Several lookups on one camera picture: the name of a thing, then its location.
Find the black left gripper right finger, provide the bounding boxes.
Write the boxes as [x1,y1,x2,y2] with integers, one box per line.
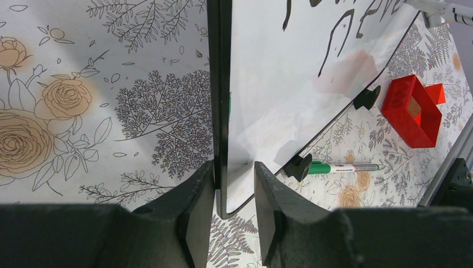
[254,162,472,267]

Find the brown cylinder in box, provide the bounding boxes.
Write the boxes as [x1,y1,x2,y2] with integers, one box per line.
[407,97,422,118]

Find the black capped whiteboard marker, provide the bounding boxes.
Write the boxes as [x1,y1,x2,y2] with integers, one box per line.
[404,0,472,28]

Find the green capped marker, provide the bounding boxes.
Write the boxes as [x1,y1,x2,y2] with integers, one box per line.
[308,161,380,175]

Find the small black-framed whiteboard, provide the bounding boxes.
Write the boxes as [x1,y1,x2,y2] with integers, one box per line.
[207,1,419,219]

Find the red plastic triangle piece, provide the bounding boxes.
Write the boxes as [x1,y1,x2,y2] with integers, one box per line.
[425,83,446,105]

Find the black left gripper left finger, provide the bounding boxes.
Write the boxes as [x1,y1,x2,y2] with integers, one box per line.
[1,161,214,267]

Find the red plastic box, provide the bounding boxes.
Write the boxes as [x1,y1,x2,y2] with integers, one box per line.
[381,74,446,149]

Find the floral table mat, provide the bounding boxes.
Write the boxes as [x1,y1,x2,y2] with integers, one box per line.
[1,1,472,267]

